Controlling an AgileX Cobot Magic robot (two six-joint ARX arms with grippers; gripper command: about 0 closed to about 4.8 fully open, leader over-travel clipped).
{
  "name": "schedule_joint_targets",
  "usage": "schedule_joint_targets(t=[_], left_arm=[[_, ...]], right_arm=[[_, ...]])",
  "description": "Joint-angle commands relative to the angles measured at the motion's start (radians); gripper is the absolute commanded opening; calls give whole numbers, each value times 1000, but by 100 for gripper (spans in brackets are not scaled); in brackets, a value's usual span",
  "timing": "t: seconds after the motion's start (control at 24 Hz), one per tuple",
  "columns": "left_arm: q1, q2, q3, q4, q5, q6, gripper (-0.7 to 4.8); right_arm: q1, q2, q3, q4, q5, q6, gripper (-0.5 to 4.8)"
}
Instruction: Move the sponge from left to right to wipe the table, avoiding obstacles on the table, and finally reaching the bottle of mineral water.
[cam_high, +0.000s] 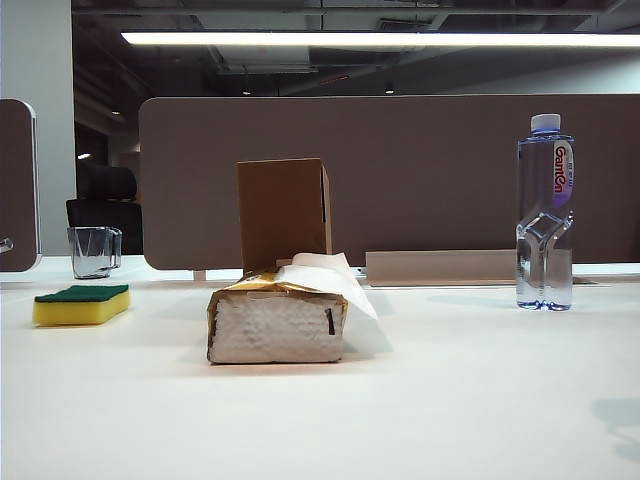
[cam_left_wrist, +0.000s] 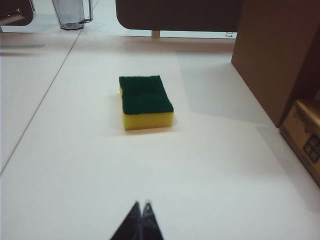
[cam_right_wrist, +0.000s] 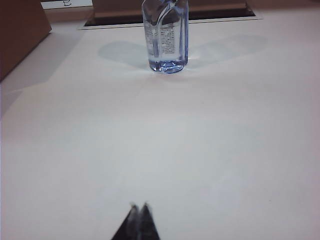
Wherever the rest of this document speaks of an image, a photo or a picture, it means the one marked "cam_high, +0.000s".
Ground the long ceiling light strip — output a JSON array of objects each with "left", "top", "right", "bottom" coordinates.
[{"left": 119, "top": 30, "right": 640, "bottom": 49}]

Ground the white tissue sheet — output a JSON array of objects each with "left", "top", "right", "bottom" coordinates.
[{"left": 274, "top": 252, "right": 396, "bottom": 359}]

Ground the narrow brown desk divider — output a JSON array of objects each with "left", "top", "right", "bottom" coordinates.
[{"left": 0, "top": 98, "right": 41, "bottom": 274}]

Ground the brown cardboard box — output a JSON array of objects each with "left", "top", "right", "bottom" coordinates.
[{"left": 236, "top": 157, "right": 335, "bottom": 274}]

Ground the clear plastic water bottle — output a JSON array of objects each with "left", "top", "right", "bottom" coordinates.
[{"left": 515, "top": 113, "right": 575, "bottom": 312}]

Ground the wide brown desk divider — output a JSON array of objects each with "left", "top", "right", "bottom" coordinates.
[{"left": 137, "top": 93, "right": 640, "bottom": 274}]

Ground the tissue pack in yellow wrap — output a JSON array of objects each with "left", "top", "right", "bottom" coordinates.
[{"left": 206, "top": 269, "right": 350, "bottom": 365}]

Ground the clear glass mug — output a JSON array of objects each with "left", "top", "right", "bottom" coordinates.
[{"left": 66, "top": 225, "right": 124, "bottom": 280}]

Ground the beige cable tray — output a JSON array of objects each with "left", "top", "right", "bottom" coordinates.
[{"left": 365, "top": 249, "right": 573, "bottom": 287}]

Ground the yellow sponge with green scourer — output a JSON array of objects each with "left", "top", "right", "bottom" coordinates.
[{"left": 32, "top": 284, "right": 132, "bottom": 328}]

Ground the black office chair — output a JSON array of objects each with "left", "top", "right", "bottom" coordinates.
[{"left": 65, "top": 159, "right": 145, "bottom": 255}]

